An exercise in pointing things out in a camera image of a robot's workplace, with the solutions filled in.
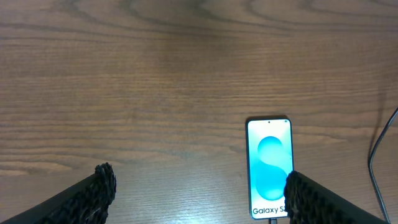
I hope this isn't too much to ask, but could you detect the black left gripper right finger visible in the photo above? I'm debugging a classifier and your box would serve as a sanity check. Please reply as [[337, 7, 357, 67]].
[[284, 171, 387, 224]]

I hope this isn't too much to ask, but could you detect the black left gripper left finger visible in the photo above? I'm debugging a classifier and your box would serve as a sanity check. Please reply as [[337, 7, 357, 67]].
[[2, 162, 117, 224]]

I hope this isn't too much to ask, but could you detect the black USB charging cable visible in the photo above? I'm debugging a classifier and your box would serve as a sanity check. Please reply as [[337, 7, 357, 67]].
[[268, 107, 398, 224]]

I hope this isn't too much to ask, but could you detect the blue Samsung Galaxy smartphone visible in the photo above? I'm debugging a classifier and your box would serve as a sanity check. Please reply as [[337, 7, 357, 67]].
[[245, 115, 294, 220]]

